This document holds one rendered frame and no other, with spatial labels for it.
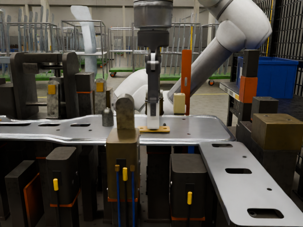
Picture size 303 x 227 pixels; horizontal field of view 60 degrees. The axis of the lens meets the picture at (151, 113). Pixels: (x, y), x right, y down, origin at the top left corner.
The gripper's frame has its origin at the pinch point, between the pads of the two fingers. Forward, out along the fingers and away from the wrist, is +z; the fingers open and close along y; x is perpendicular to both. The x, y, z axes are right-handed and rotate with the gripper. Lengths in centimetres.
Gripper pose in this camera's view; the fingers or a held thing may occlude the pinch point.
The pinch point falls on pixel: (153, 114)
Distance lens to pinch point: 66.4
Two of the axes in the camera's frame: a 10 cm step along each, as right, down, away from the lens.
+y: 0.2, -2.6, 9.7
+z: 0.0, 9.7, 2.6
